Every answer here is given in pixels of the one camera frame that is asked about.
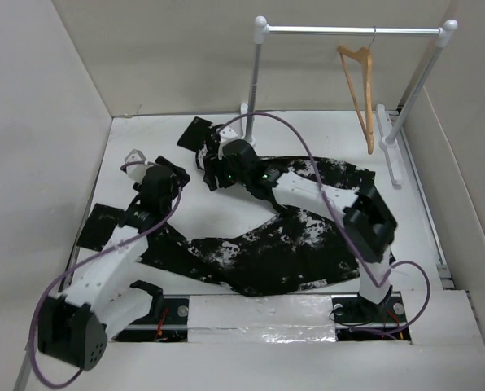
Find black white patterned trousers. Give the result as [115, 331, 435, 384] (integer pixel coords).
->
[76, 116, 396, 297]

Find wooden clothes hanger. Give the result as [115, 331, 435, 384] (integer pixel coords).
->
[336, 26, 377, 155]

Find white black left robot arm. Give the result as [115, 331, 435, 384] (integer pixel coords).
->
[33, 152, 190, 371]

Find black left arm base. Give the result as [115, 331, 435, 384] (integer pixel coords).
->
[113, 280, 190, 343]

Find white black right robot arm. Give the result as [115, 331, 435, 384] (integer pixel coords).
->
[196, 130, 398, 321]

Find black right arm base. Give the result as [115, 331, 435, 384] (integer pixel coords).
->
[329, 292, 411, 342]

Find white silver clothes rack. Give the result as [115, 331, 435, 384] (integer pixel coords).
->
[238, 15, 459, 190]

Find silver tape strip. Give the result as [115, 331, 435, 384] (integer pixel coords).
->
[187, 294, 337, 344]

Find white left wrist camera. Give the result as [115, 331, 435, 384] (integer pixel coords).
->
[120, 149, 155, 184]

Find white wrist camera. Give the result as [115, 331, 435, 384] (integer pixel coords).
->
[217, 126, 243, 146]
[120, 149, 155, 184]

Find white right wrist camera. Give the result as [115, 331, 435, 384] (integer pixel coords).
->
[217, 126, 243, 146]

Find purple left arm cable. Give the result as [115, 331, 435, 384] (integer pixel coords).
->
[24, 160, 183, 388]

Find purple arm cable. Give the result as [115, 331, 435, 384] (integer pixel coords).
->
[225, 112, 432, 331]
[24, 160, 183, 388]

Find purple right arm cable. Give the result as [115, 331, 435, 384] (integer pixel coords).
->
[225, 112, 432, 331]

